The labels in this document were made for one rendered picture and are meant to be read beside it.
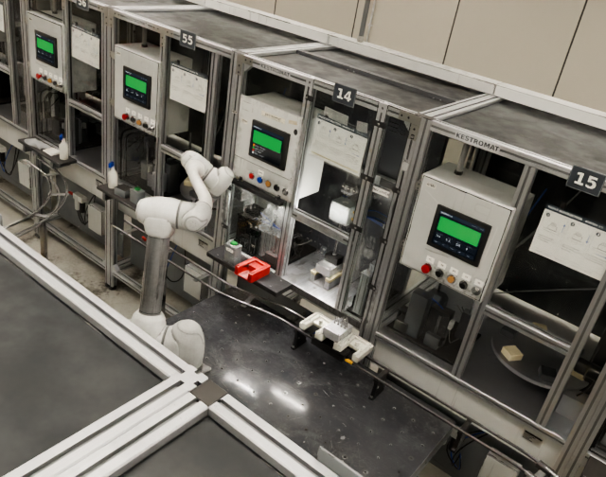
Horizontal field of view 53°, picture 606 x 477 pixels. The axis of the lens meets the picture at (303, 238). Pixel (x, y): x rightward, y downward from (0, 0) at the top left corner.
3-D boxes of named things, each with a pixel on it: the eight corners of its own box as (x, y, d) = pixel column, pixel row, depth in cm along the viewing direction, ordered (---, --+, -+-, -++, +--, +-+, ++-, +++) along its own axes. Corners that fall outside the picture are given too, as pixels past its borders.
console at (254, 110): (228, 175, 334) (237, 95, 313) (262, 165, 355) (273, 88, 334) (286, 203, 314) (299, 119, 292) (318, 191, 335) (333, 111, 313)
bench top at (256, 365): (79, 368, 288) (79, 362, 287) (233, 290, 366) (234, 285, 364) (328, 581, 215) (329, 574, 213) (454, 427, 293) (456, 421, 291)
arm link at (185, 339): (199, 374, 284) (203, 338, 273) (161, 368, 284) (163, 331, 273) (206, 352, 298) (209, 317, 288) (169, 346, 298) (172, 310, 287)
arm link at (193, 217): (214, 200, 278) (185, 195, 278) (206, 213, 262) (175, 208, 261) (211, 226, 283) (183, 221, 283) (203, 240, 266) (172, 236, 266)
